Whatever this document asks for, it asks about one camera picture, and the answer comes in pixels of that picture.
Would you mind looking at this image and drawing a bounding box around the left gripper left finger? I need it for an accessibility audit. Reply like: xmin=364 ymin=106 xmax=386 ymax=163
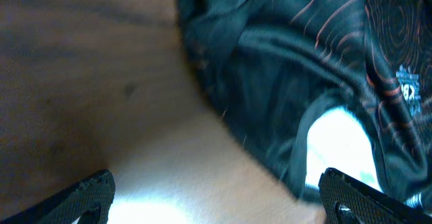
xmin=2 ymin=169 xmax=115 ymax=224

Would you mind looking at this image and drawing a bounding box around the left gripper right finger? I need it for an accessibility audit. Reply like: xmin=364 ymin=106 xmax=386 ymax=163
xmin=319 ymin=168 xmax=431 ymax=224

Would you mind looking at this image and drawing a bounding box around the black orange-patterned jersey shirt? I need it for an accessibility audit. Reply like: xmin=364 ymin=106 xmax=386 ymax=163
xmin=177 ymin=0 xmax=431 ymax=213

